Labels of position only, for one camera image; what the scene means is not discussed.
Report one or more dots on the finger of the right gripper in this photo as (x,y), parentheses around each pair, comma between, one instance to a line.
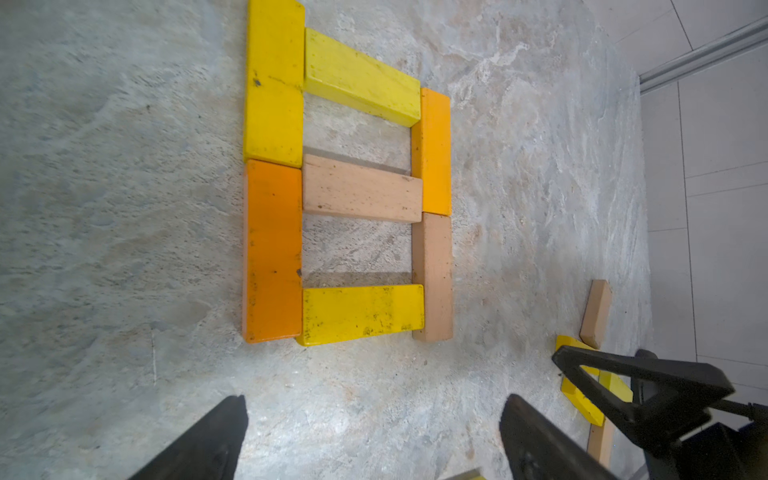
(574,361)

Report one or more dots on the tan block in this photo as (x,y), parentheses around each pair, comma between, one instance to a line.
(432,267)
(600,442)
(596,313)
(337,188)

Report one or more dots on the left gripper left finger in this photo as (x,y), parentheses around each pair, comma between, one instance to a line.
(209,449)

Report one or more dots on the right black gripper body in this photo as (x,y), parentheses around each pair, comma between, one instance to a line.
(672,399)

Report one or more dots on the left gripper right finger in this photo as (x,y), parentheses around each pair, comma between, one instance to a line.
(537,449)

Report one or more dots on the amber orange block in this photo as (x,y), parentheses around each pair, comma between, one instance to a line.
(431,152)

